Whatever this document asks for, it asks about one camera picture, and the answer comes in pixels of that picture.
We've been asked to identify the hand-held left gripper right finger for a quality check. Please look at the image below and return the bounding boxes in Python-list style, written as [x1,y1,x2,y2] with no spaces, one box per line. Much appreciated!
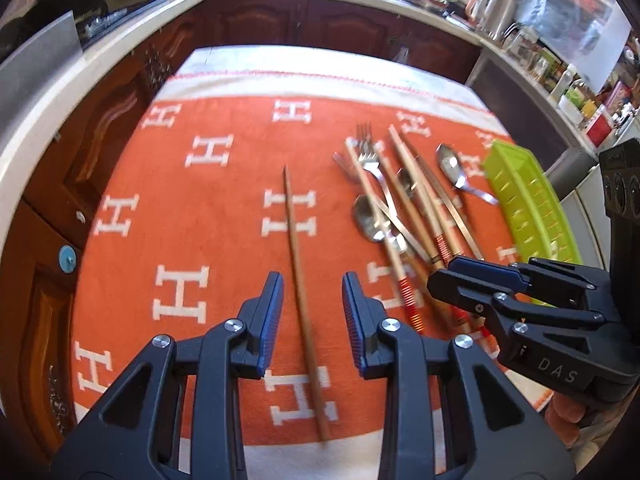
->
[341,271,577,480]

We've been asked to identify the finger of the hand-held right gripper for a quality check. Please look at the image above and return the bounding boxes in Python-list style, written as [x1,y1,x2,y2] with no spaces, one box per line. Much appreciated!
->
[427,257,608,356]
[510,257,613,312]

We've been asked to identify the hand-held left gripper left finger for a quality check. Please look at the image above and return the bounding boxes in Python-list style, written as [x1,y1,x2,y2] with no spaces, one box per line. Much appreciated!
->
[50,271,285,480]

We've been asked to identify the steel chopstick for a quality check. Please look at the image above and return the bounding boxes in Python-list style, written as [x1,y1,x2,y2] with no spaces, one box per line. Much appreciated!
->
[414,154,486,262]

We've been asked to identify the green plastic tray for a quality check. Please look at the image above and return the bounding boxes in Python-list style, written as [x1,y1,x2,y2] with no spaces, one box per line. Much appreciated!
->
[482,140,583,307]

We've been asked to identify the light chopstick red striped end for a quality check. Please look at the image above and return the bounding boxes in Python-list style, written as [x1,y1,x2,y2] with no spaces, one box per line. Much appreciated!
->
[396,127,488,341]
[389,125,452,268]
[344,141,426,335]

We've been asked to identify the small steel spoon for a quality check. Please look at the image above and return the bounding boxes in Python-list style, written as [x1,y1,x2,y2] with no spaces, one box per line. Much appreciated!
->
[396,167,426,221]

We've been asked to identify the large steel spoon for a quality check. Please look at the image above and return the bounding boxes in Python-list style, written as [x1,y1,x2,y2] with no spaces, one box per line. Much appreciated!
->
[436,143,500,206]

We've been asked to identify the steel fork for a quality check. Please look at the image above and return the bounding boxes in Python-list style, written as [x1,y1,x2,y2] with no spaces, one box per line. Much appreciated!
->
[333,153,396,221]
[355,122,401,221]
[360,154,407,241]

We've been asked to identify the person's right hand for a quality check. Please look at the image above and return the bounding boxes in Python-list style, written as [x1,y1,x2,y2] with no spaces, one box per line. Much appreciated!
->
[545,394,621,457]

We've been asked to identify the orange printed blanket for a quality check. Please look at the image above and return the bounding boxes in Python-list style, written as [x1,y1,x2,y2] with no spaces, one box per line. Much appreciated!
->
[70,72,556,463]

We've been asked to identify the red label box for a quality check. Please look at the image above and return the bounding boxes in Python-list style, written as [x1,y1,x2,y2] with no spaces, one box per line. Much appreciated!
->
[586,105,615,147]

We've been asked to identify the grey shelf cabinet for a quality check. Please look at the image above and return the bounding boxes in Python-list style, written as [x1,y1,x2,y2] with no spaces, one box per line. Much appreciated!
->
[467,52,598,181]

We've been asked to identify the white plastic bottle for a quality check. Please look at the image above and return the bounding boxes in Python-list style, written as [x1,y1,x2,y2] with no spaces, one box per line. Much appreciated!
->
[549,66,575,103]

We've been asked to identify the glass jar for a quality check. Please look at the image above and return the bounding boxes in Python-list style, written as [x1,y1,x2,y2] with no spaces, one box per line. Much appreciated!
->
[505,25,538,68]

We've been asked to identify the clear plastic bag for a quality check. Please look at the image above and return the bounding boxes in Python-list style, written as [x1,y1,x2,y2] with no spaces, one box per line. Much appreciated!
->
[510,0,632,78]

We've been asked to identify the white table cover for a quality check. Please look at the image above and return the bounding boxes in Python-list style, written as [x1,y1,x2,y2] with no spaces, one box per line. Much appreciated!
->
[172,45,493,116]

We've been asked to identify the dark wooden base cabinets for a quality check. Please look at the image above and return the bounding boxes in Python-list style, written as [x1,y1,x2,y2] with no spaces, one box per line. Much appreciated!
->
[0,0,483,461]

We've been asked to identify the black gas stove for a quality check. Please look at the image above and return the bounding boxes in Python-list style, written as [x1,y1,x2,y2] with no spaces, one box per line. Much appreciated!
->
[75,0,173,50]

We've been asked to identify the grey metal panel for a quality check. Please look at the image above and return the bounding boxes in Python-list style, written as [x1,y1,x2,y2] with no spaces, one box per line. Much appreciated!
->
[0,10,83,131]

